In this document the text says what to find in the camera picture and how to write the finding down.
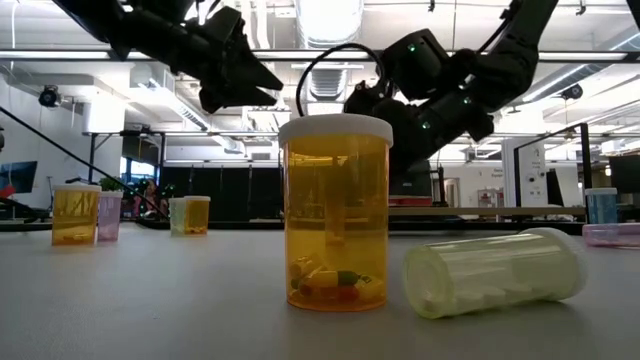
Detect blue medicine bottle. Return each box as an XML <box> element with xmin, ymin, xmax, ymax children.
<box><xmin>584</xmin><ymin>187</ymin><xmax>619</xmax><ymax>225</ymax></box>

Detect black shelf end frame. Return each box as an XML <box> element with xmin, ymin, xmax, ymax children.
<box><xmin>513</xmin><ymin>122</ymin><xmax>595</xmax><ymax>225</ymax></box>

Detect pink medicine bottle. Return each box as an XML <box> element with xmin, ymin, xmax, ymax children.
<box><xmin>581</xmin><ymin>222</ymin><xmax>640</xmax><ymax>249</ymax></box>

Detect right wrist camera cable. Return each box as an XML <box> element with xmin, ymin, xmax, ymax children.
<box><xmin>294</xmin><ymin>42</ymin><xmax>387</xmax><ymax>119</ymax></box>

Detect black partition wall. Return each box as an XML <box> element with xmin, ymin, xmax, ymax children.
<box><xmin>159</xmin><ymin>164</ymin><xmax>284</xmax><ymax>222</ymax></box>

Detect white column with signs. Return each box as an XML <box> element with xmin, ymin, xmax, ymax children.
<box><xmin>501</xmin><ymin>137</ymin><xmax>549</xmax><ymax>209</ymax></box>

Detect black high table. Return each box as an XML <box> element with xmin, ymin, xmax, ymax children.
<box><xmin>82</xmin><ymin>129</ymin><xmax>167</xmax><ymax>221</ymax></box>

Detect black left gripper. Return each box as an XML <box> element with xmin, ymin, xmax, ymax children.
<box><xmin>172</xmin><ymin>5</ymin><xmax>284</xmax><ymax>114</ymax></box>

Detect grey table mat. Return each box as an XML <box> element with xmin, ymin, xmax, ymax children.
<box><xmin>0</xmin><ymin>222</ymin><xmax>640</xmax><ymax>360</ymax></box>

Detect wide black monitor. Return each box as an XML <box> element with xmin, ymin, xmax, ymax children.
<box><xmin>608</xmin><ymin>154</ymin><xmax>640</xmax><ymax>195</ymax></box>

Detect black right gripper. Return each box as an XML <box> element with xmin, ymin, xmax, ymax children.
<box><xmin>343</xmin><ymin>81</ymin><xmax>495</xmax><ymax>175</ymax></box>

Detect large orange medicine bottle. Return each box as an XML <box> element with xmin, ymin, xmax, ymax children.
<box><xmin>278</xmin><ymin>113</ymin><xmax>395</xmax><ymax>313</ymax></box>

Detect narrow black monitor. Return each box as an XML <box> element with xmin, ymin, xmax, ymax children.
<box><xmin>544</xmin><ymin>168</ymin><xmax>566</xmax><ymax>208</ymax></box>

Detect black beam with light strips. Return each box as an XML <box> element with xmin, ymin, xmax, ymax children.
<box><xmin>0</xmin><ymin>48</ymin><xmax>640</xmax><ymax>63</ymax></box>

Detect silver round ceiling duct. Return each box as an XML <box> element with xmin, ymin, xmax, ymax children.
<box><xmin>294</xmin><ymin>0</ymin><xmax>366</xmax><ymax>117</ymax></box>

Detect green medicine bottle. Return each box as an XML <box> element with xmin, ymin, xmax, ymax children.
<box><xmin>168</xmin><ymin>197</ymin><xmax>187</xmax><ymax>237</ymax></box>
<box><xmin>402</xmin><ymin>227</ymin><xmax>590</xmax><ymax>320</ymax></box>

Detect black metal table frame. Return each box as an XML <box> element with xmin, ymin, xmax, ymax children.
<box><xmin>0</xmin><ymin>217</ymin><xmax>585</xmax><ymax>235</ymax></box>

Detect dark wall screen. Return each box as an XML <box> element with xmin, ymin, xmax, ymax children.
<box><xmin>0</xmin><ymin>160</ymin><xmax>39</xmax><ymax>195</ymax></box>

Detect red box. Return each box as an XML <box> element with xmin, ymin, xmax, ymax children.
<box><xmin>388</xmin><ymin>195</ymin><xmax>434</xmax><ymax>208</ymax></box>

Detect wooden shelf board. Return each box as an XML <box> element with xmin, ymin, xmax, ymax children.
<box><xmin>388</xmin><ymin>206</ymin><xmax>587</xmax><ymax>218</ymax></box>

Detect white rectangular ceiling duct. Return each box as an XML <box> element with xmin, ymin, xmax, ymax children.
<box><xmin>128</xmin><ymin>62</ymin><xmax>246</xmax><ymax>154</ymax></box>

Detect person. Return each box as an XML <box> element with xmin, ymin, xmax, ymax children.
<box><xmin>132</xmin><ymin>179</ymin><xmax>169</xmax><ymax>219</ymax></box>

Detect long black arm cable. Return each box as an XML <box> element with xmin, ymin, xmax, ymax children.
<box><xmin>0</xmin><ymin>105</ymin><xmax>169</xmax><ymax>220</ymax></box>

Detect black cabinet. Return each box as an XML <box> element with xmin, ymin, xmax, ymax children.
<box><xmin>388</xmin><ymin>158</ymin><xmax>434</xmax><ymax>199</ymax></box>

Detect green potted plant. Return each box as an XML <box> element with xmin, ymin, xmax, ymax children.
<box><xmin>98</xmin><ymin>175</ymin><xmax>125</xmax><ymax>194</ymax></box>

